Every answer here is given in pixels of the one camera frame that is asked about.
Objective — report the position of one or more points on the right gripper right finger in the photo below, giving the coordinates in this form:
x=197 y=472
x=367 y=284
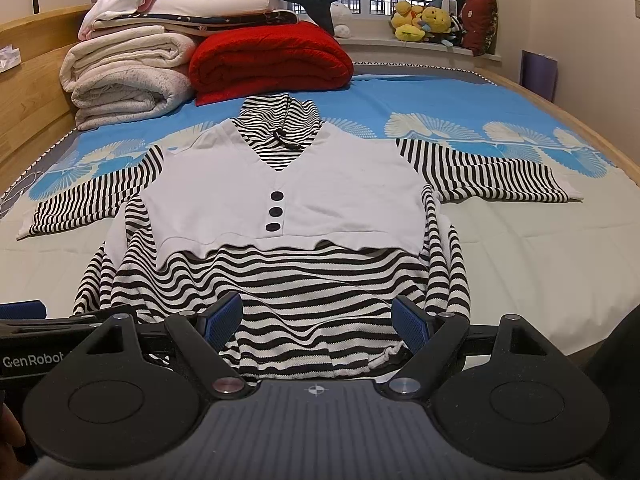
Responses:
x=434 y=340

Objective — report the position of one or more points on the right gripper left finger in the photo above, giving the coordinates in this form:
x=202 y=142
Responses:
x=198 y=339

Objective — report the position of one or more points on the striped white vest sweater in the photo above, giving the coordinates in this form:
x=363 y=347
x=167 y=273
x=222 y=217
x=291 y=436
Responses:
x=316 y=229

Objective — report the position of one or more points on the left hand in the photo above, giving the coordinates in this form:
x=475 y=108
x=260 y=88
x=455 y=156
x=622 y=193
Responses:
x=12 y=436

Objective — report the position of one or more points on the cream folded quilt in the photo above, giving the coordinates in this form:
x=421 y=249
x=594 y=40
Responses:
x=135 y=74

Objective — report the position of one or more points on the red folded blanket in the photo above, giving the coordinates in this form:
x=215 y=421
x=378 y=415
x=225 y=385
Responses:
x=269 y=58

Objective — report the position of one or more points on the tissue box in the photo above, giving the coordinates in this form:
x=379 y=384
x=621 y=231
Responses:
x=10 y=57

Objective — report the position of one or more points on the yellow plush toys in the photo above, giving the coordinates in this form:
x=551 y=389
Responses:
x=421 y=24

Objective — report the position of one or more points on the white folded bedding stack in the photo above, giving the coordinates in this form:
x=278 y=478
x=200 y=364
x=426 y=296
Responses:
x=202 y=14

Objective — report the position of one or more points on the pink white garment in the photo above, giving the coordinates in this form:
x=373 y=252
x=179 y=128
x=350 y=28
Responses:
x=105 y=10

